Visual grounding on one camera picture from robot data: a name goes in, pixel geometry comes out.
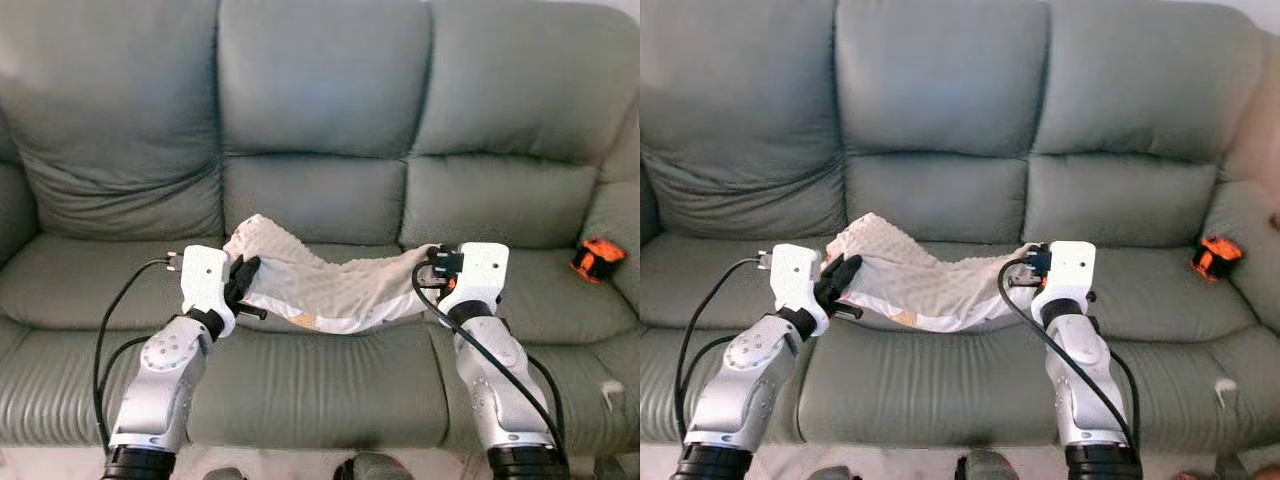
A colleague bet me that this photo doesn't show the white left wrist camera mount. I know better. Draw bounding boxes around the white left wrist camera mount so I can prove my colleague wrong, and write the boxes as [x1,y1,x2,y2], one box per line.
[180,245,238,339]
[769,243,831,337]

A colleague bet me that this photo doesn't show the beige dotted pillow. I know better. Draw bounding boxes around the beige dotted pillow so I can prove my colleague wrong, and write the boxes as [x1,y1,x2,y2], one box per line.
[222,213,442,336]
[825,212,1042,334]

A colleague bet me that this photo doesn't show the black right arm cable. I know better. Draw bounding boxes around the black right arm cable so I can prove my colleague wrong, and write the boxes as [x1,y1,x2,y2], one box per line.
[997,256,1142,453]
[412,260,567,453]

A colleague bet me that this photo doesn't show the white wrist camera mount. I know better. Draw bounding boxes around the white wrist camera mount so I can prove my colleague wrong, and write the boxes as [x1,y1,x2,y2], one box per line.
[440,242,510,313]
[1032,241,1097,303]
[180,245,238,339]
[769,243,831,337]

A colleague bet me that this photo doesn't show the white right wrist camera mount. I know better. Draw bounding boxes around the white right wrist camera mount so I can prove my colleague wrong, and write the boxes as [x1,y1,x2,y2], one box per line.
[440,242,510,313]
[1032,241,1097,303]

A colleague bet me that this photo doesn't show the green leather sofa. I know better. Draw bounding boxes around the green leather sofa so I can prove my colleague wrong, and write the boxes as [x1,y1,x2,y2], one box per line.
[640,0,1280,453]
[0,0,641,453]

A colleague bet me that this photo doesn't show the orange black toy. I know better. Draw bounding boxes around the orange black toy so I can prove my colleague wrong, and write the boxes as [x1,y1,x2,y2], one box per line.
[1190,235,1245,282]
[570,237,628,285]

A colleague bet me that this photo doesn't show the grey robot right leg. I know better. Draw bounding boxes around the grey robot right leg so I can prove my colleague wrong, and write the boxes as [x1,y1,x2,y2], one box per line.
[334,452,417,480]
[954,450,1022,480]

